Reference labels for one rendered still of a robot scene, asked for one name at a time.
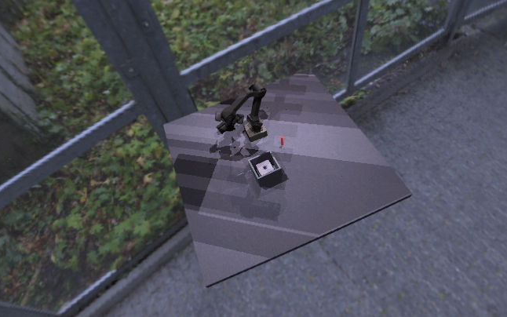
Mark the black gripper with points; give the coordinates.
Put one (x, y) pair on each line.
(218, 117)

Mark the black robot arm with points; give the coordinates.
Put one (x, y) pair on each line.
(229, 117)

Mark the white square plate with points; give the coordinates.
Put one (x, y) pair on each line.
(264, 167)

